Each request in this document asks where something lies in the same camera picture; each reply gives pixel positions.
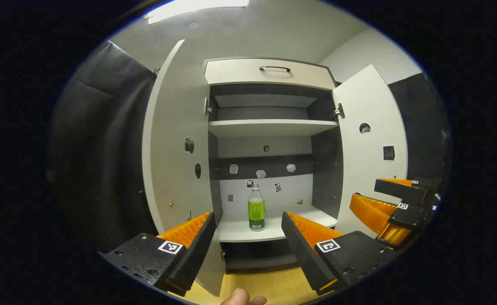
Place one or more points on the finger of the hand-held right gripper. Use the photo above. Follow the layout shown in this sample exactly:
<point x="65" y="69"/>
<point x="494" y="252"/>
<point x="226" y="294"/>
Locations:
<point x="401" y="191"/>
<point x="409" y="217"/>

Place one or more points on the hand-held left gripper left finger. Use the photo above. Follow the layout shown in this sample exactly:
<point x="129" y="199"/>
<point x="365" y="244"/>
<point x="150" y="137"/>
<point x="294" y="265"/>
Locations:
<point x="197" y="250"/>

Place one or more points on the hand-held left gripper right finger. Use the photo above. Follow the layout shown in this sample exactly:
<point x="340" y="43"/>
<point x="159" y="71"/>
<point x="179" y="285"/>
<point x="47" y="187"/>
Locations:
<point x="301" y="254"/>

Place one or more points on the white cabinet door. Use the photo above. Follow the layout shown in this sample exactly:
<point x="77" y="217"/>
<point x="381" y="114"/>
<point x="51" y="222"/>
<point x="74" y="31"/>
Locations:
<point x="176" y="127"/>
<point x="371" y="161"/>

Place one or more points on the green label clear bottle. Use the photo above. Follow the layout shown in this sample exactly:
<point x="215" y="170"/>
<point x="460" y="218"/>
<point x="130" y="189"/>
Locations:
<point x="256" y="212"/>

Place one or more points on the white cabinet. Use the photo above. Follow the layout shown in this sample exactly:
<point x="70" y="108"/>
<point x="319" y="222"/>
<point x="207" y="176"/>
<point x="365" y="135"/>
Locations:
<point x="327" y="169"/>

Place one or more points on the white cabinet shelf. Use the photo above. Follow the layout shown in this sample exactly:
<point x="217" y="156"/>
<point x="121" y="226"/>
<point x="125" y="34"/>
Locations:
<point x="236" y="231"/>
<point x="269" y="127"/>

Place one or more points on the white cabinet drawer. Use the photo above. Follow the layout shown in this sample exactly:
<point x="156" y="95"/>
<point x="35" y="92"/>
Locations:
<point x="240" y="74"/>

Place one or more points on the black backdrop cloth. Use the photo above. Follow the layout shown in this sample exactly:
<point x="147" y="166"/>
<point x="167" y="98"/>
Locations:
<point x="100" y="148"/>

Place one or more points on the ceiling light panel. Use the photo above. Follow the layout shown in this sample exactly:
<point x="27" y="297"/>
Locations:
<point x="197" y="6"/>

